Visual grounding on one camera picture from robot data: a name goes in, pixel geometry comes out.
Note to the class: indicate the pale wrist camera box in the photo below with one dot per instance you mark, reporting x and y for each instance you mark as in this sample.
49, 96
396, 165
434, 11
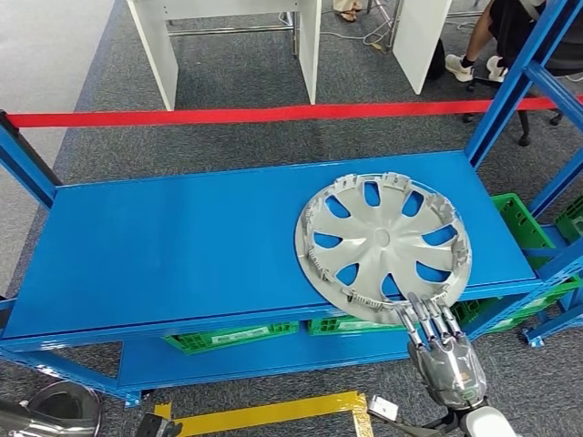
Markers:
382, 409

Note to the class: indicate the black office chair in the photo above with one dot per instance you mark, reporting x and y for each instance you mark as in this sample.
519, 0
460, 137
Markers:
525, 130

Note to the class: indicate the grey plastic wheel hubcap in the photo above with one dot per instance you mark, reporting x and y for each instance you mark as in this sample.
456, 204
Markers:
382, 241

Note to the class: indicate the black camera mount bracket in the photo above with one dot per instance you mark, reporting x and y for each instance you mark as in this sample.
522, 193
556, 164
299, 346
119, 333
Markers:
444, 422

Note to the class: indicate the green plastic crate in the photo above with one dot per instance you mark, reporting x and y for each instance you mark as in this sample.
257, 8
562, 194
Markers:
346, 326
572, 223
523, 223
200, 342

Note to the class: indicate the person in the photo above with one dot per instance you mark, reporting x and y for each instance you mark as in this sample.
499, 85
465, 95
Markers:
510, 24
348, 12

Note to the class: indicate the red barrier belt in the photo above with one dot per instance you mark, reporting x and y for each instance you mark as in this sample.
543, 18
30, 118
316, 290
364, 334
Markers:
273, 113

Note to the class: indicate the white desk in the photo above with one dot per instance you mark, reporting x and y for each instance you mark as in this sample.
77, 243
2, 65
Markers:
419, 42
155, 54

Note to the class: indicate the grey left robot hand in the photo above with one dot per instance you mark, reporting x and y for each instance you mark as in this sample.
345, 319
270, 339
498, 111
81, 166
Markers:
157, 427

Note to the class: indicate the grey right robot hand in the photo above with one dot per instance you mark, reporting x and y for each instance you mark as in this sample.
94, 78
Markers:
451, 374

